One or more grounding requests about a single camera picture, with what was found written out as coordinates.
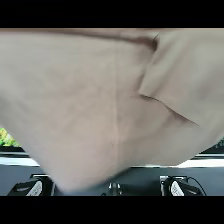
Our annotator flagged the black cable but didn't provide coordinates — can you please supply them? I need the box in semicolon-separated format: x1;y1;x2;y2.
185;176;208;196

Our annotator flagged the brown T-shirt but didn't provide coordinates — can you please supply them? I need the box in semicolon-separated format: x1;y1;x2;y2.
0;28;224;196

